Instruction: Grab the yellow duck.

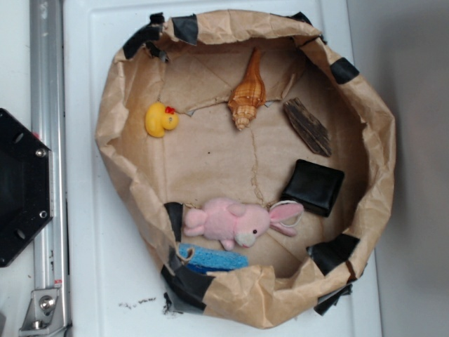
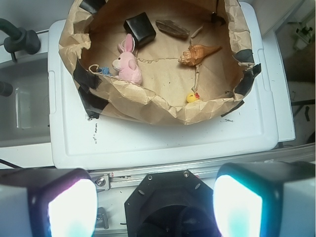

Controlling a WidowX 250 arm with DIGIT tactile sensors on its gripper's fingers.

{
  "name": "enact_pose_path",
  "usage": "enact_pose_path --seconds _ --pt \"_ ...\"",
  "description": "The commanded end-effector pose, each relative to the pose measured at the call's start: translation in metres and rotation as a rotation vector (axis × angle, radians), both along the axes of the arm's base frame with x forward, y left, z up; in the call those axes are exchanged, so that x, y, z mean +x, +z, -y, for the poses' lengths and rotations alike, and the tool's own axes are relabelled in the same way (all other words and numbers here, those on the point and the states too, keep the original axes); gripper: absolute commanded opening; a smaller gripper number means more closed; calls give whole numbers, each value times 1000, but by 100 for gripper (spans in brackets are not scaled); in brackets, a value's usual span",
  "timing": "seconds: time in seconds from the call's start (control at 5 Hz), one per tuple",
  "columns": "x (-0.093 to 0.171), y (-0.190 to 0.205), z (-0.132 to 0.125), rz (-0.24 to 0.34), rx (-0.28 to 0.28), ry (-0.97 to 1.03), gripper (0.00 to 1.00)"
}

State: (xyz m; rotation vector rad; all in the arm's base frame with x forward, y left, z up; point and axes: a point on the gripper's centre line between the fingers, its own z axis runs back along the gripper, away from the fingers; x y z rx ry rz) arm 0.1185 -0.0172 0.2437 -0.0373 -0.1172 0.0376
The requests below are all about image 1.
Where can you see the dark brown wood piece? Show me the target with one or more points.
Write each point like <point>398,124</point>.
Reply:
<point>314,134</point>

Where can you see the orange conch seashell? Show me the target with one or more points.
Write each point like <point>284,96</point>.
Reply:
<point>249,95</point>

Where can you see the blue sponge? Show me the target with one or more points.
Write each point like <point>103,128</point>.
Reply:
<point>203,260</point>

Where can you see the pink plush bunny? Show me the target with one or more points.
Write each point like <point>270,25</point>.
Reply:
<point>231,222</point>

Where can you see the brown paper bag enclosure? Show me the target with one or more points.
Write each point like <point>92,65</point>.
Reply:
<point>193,64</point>

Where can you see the silver aluminium rail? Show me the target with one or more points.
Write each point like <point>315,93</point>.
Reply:
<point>51,257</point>

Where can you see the silver corner bracket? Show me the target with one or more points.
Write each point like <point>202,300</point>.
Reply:
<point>44,314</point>

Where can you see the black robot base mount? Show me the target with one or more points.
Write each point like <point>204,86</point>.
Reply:
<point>25,187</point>

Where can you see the yellow rubber duck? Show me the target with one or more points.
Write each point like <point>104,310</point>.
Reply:
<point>159,119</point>

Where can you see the black square leather pouch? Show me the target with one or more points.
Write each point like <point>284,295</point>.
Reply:
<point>314,186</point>

